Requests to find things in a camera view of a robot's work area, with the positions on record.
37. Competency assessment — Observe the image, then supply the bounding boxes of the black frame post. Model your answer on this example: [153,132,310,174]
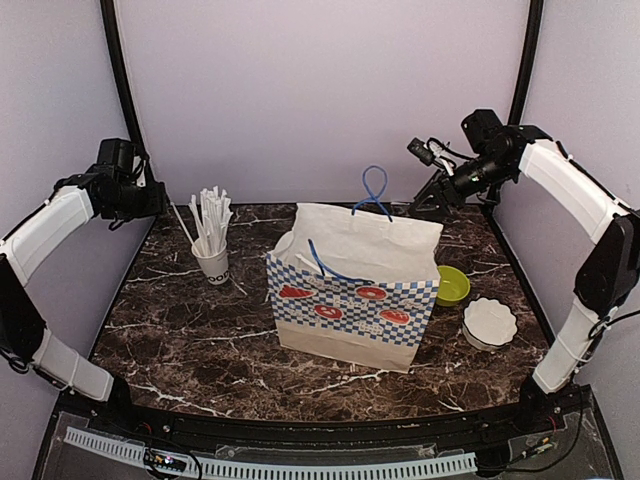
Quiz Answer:
[487,0,544,210]
[100,0,147,155]

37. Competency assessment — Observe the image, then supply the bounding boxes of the white scalloped ceramic bowl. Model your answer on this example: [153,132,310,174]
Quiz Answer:
[462,298,518,352]

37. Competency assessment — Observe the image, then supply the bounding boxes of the white wrapped straw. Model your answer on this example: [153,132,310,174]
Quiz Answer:
[169,201,195,247]

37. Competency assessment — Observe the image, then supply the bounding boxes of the black left frame post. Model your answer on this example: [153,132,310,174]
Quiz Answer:
[100,0,147,155]

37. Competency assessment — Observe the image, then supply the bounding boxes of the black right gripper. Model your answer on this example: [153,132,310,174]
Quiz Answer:
[408,152,513,217]

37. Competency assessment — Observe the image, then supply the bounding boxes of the lime green bowl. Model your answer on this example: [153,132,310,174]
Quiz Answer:
[436,265,471,307]

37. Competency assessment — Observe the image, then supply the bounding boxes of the checkered blue paper bag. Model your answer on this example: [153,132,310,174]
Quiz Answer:
[266,192,443,373]

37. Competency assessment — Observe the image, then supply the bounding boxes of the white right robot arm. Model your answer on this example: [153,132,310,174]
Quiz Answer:
[409,120,639,434]

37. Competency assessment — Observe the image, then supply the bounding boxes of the black right frame post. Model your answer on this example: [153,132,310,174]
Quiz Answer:
[487,0,544,210]

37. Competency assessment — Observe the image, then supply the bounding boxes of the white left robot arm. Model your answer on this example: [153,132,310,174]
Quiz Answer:
[1,163,167,436]

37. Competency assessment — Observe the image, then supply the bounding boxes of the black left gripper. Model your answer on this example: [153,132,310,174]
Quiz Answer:
[106,180,170,220]

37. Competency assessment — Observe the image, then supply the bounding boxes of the grey slotted cable duct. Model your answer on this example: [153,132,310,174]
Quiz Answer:
[64,427,477,479]

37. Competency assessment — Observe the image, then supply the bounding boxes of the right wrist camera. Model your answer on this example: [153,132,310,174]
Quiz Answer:
[407,109,503,176]

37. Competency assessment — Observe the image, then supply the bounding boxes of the black front table rail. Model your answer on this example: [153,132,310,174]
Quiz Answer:
[59,387,591,451]

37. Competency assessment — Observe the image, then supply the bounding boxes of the white cup holding straws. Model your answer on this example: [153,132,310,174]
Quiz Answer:
[191,246,229,285]

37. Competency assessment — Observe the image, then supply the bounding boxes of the bundle of white straws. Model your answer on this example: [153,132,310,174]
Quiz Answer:
[189,186,233,257]

